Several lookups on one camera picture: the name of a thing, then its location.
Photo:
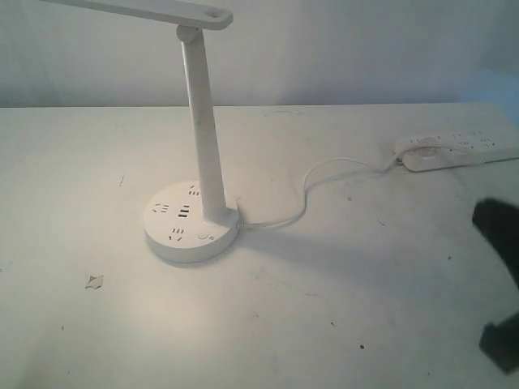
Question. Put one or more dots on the white desk lamp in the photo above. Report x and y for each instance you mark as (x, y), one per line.
(188, 223)

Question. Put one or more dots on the white power strip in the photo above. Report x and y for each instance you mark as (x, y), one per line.
(488, 147)

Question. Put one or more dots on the torn paper scrap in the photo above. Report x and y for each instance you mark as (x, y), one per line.
(94, 282)

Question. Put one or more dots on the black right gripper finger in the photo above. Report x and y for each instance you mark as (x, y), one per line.
(499, 342)

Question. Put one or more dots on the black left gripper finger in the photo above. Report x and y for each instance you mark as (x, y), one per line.
(497, 221)

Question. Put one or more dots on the white plug on strip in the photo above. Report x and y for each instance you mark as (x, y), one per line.
(429, 154)

